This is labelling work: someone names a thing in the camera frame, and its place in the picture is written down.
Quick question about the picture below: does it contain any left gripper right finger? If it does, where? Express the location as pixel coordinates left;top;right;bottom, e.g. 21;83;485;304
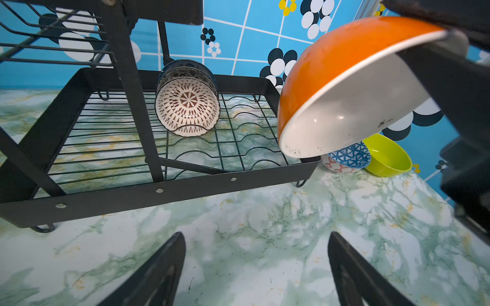
328;232;413;305

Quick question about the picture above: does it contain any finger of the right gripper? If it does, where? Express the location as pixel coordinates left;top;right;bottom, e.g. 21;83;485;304
382;0;489;50

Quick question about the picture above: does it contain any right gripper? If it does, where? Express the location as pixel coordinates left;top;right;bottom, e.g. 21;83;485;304
397;29;489;244

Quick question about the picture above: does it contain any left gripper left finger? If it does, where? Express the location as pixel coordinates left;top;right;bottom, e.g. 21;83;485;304
100;232;186;305

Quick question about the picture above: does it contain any plain white bowl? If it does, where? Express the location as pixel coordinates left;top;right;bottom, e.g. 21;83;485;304
278;17;469;158

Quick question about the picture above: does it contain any blue triangle pattern bowl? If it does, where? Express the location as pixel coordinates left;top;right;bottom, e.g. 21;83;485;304
321;142;371;173

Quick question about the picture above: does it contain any brown white patterned bowl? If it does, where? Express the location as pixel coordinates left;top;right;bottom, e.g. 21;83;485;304
155;77;220;137

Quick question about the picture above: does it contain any black white leaf bowl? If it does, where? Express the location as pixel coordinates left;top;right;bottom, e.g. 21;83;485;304
155;59;218;95

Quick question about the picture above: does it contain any lime green bowl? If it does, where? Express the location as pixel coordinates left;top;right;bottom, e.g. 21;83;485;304
363;134;413;178

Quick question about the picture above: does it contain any black wire dish rack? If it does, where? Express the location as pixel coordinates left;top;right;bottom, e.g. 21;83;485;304
1;1;319;232

